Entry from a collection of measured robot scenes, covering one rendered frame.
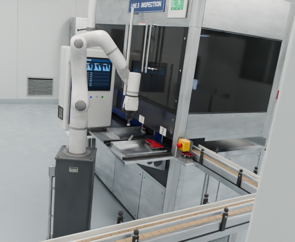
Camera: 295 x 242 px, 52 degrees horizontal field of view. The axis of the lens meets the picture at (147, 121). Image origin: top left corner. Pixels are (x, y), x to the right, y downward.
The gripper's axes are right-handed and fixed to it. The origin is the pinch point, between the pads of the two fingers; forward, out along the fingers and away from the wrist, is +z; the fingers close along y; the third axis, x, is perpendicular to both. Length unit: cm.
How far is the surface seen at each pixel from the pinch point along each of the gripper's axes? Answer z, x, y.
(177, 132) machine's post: 6.7, 16.3, -31.8
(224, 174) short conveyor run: 24, 55, -44
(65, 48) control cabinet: -43, -83, 27
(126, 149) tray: 25.4, -5.4, -4.0
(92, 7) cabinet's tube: -81, -84, 7
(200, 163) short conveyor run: 24, 33, -43
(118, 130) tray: 22, -49, -17
